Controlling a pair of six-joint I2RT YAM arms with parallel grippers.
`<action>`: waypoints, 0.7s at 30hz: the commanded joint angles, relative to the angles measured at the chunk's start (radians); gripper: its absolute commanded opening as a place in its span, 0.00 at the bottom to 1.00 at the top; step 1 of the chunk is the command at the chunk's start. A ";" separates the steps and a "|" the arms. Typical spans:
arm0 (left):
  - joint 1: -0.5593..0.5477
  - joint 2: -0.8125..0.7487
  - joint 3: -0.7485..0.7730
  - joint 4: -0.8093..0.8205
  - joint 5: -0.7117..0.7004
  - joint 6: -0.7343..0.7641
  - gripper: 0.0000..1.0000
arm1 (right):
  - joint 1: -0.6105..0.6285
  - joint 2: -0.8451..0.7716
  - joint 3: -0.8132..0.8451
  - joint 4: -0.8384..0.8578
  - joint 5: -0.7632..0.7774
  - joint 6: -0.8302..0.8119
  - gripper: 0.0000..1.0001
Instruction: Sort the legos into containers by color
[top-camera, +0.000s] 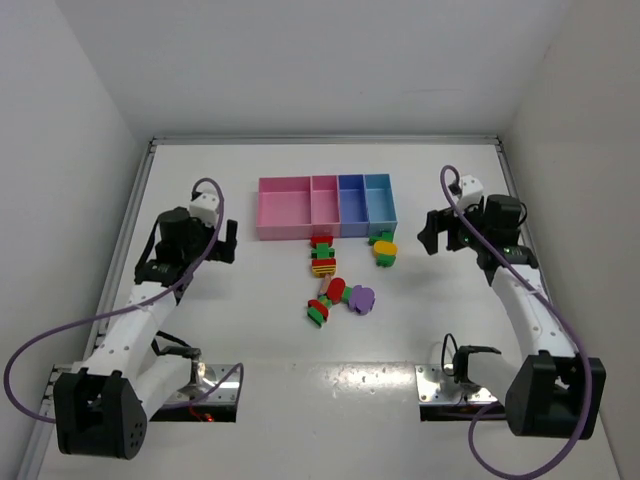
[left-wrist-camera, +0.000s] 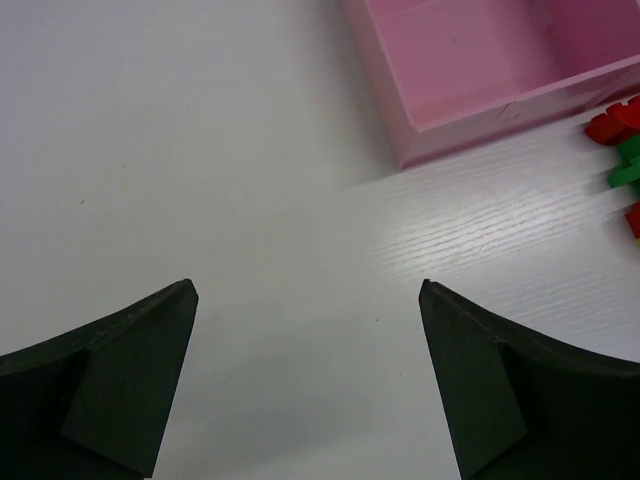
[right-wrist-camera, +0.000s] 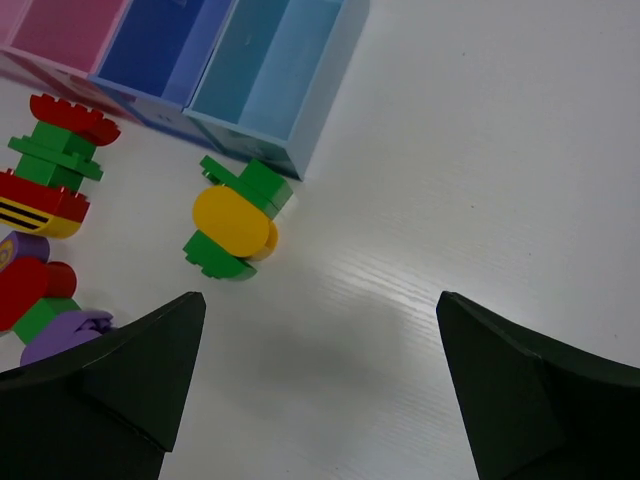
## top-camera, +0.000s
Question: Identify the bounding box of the light blue bin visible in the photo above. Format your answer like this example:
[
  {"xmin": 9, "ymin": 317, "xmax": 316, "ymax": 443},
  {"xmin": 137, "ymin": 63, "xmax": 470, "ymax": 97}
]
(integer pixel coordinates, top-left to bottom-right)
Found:
[{"xmin": 364, "ymin": 174, "xmax": 397, "ymax": 236}]

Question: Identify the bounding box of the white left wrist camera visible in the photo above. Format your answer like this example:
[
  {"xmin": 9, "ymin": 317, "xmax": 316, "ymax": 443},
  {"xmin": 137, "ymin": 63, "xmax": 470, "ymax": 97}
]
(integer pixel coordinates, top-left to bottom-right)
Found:
[{"xmin": 188, "ymin": 192, "xmax": 220, "ymax": 227}]

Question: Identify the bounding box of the metal base plate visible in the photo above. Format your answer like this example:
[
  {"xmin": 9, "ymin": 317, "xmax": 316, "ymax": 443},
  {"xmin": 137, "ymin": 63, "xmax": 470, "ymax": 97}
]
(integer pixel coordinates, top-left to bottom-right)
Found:
[
  {"xmin": 415, "ymin": 364, "xmax": 497, "ymax": 422},
  {"xmin": 151, "ymin": 362, "xmax": 244, "ymax": 424}
]

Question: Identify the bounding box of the red green yellow lego stack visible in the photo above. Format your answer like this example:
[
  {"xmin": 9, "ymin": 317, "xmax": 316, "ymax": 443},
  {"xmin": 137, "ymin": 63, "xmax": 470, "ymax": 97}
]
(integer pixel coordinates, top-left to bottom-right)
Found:
[{"xmin": 310, "ymin": 235, "xmax": 337, "ymax": 278}]

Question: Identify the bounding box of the green lego plate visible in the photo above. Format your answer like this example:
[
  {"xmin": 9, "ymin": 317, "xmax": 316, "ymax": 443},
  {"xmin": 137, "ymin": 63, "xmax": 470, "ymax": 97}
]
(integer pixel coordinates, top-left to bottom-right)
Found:
[{"xmin": 368, "ymin": 231, "xmax": 398, "ymax": 268}]

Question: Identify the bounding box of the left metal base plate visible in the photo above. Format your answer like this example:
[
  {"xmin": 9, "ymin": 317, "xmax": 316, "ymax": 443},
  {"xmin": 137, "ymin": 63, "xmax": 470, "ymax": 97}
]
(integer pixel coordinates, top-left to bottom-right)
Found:
[{"xmin": 151, "ymin": 362, "xmax": 244, "ymax": 424}]

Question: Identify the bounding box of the purple flower lego brick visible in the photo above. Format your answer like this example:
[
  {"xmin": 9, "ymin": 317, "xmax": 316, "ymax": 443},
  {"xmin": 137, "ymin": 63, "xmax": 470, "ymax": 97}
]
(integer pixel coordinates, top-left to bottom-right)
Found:
[{"xmin": 348, "ymin": 285, "xmax": 376, "ymax": 315}]

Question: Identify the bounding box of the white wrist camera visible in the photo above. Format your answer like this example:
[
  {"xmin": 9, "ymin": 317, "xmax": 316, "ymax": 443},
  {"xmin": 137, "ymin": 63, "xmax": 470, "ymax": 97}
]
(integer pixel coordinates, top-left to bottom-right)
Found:
[
  {"xmin": 449, "ymin": 175, "xmax": 484, "ymax": 210},
  {"xmin": 188, "ymin": 192, "xmax": 220, "ymax": 227}
]

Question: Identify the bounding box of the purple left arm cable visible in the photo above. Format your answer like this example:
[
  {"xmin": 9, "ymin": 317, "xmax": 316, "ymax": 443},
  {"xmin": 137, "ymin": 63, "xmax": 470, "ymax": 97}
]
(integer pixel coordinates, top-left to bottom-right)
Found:
[{"xmin": 3, "ymin": 177, "xmax": 245, "ymax": 425}]

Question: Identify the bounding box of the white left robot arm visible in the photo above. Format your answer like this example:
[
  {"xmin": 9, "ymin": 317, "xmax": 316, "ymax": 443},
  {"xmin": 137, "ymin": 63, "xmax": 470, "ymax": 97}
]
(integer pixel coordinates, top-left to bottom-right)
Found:
[{"xmin": 53, "ymin": 207, "xmax": 238, "ymax": 460}]

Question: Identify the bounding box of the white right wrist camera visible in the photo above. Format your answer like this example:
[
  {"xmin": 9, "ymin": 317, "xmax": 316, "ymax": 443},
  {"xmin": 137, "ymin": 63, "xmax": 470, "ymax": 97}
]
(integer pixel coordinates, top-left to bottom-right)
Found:
[{"xmin": 449, "ymin": 175, "xmax": 484, "ymax": 210}]

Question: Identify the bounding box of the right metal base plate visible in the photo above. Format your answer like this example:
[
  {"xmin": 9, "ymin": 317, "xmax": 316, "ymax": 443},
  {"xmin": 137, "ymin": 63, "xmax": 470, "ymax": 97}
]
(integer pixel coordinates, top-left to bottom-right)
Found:
[{"xmin": 415, "ymin": 364, "xmax": 497, "ymax": 422}]

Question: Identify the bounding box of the dark blue bin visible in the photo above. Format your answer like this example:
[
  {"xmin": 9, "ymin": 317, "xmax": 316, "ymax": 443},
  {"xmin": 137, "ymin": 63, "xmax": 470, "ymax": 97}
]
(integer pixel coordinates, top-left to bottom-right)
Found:
[{"xmin": 338, "ymin": 174, "xmax": 369, "ymax": 238}]

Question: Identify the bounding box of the red rounded lego brick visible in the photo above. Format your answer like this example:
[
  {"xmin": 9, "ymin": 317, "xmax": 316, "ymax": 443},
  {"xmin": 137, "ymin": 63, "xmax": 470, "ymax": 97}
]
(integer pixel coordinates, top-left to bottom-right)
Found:
[{"xmin": 326, "ymin": 277, "xmax": 346, "ymax": 304}]

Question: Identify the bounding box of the small pink bin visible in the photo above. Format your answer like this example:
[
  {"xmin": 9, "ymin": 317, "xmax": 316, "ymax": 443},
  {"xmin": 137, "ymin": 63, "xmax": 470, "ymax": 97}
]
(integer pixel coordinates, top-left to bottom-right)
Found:
[{"xmin": 311, "ymin": 175, "xmax": 341, "ymax": 237}]

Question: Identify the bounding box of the large pink bin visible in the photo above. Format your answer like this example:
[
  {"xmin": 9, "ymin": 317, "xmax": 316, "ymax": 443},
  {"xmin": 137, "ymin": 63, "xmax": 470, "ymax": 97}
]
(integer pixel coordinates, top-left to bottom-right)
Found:
[{"xmin": 256, "ymin": 176, "xmax": 312, "ymax": 241}]

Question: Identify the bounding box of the yellow rounded lego brick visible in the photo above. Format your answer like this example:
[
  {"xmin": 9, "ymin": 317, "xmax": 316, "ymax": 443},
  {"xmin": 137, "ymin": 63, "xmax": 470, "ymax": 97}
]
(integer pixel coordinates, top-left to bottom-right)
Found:
[{"xmin": 372, "ymin": 240, "xmax": 398, "ymax": 257}]

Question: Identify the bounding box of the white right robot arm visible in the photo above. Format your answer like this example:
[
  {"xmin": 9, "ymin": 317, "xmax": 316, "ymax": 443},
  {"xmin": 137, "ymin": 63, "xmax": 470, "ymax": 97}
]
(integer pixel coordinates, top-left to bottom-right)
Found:
[{"xmin": 417, "ymin": 194, "xmax": 606, "ymax": 440}]

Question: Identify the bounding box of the green lego connector brick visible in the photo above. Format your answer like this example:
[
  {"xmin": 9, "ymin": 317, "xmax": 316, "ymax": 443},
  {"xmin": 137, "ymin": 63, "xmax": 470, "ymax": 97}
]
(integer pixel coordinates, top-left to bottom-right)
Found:
[{"xmin": 341, "ymin": 285, "xmax": 361, "ymax": 309}]

